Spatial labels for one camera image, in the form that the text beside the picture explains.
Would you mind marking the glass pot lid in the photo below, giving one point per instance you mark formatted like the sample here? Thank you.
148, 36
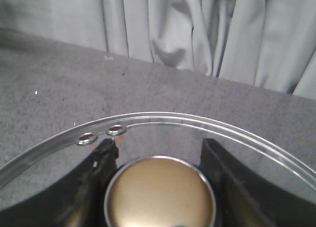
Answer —
158, 182

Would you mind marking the white curtain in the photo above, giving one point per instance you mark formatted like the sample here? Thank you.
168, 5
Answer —
265, 43

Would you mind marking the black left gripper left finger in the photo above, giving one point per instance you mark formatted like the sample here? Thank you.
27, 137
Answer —
76, 200

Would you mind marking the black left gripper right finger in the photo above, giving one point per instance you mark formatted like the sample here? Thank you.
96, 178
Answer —
245, 199

